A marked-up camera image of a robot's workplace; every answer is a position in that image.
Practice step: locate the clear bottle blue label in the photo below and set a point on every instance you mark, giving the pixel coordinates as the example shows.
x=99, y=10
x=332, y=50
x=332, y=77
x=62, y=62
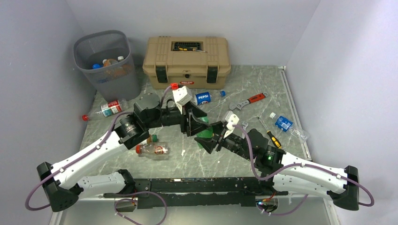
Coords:
x=96, y=66

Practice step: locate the screwdriver on toolbox lid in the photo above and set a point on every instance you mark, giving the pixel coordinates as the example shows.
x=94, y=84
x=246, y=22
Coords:
x=187, y=48

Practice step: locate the brown tea bottle green cap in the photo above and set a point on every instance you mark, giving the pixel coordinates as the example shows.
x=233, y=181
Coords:
x=152, y=139

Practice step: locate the red label bottle by bin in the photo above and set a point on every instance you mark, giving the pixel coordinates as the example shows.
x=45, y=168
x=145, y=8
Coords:
x=106, y=110

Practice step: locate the orange label bottle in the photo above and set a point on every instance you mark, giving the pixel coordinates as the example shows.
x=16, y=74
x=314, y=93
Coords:
x=116, y=72

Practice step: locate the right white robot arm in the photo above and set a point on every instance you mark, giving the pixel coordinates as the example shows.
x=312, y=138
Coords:
x=282, y=171

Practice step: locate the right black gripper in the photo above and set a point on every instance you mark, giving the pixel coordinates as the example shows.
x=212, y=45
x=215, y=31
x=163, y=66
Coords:
x=208, y=144

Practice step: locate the tan plastic toolbox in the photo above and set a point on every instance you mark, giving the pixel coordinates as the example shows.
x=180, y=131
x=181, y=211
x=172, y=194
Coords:
x=164, y=65

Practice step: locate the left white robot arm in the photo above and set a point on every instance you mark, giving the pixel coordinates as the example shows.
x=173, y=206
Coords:
x=65, y=182

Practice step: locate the green plastic bottle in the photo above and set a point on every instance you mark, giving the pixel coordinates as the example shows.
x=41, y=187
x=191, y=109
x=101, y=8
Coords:
x=207, y=133

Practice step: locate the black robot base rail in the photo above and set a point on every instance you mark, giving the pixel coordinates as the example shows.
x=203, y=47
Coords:
x=175, y=192

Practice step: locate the yellow black screwdriver right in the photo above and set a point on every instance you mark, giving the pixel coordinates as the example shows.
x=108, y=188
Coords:
x=273, y=139

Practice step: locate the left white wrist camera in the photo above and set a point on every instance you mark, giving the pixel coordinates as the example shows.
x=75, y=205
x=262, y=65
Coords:
x=182, y=96

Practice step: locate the clear bottle red cap front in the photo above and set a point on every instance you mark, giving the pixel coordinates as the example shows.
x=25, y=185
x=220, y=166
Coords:
x=154, y=151

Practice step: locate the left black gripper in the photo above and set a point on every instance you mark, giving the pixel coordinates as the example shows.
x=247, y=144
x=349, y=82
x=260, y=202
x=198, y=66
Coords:
x=195, y=125

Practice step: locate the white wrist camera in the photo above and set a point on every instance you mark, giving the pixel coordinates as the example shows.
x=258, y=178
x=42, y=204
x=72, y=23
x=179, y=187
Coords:
x=182, y=96
x=229, y=120

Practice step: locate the blue label bottle white cap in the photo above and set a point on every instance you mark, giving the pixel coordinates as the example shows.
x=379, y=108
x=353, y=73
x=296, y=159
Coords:
x=289, y=126

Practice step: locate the silver open end wrench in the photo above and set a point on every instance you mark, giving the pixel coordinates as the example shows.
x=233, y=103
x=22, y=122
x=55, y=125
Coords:
x=245, y=125

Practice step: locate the grey mesh waste bin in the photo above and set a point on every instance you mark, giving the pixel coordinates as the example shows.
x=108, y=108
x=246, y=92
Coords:
x=93, y=49

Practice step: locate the red handled adjustable wrench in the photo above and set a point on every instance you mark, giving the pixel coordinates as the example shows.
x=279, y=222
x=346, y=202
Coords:
x=248, y=101

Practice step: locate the upper Pepsi bottle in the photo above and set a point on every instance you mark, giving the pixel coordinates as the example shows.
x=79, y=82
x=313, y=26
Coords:
x=208, y=97

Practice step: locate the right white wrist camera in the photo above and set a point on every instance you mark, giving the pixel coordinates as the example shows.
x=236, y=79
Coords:
x=229, y=120

